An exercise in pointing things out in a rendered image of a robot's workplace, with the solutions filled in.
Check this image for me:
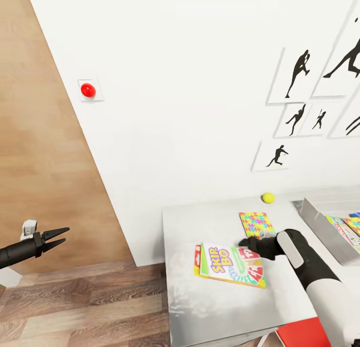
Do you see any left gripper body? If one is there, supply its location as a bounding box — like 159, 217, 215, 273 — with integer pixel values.
6, 231, 43, 266

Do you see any tennis ball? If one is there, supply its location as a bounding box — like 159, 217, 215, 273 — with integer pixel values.
262, 192, 275, 204

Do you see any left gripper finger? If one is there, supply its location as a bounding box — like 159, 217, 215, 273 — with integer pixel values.
41, 227, 70, 246
42, 238, 66, 253

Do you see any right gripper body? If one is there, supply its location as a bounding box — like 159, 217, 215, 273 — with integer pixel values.
248, 236, 276, 261

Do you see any jigsaw puzzle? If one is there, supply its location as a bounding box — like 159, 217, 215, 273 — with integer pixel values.
343, 217, 360, 235
239, 212, 276, 240

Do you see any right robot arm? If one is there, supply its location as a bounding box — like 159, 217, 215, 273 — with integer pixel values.
238, 228, 360, 347

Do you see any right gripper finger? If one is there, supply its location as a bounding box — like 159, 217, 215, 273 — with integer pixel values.
238, 238, 249, 247

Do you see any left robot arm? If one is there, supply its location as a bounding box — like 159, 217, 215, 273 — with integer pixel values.
0, 219, 70, 270

